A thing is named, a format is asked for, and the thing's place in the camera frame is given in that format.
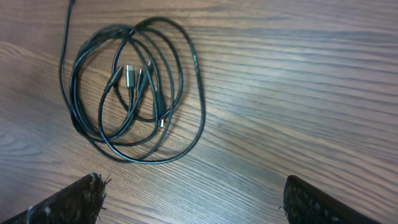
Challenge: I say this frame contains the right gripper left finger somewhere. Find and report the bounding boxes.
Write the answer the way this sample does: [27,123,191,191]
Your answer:
[2,172,111,224]

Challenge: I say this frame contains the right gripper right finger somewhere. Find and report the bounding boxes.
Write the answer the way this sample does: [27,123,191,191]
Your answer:
[282,175,380,224]

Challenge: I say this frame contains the black USB cable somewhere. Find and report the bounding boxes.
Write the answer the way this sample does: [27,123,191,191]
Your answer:
[68,24,184,147]
[58,0,206,165]

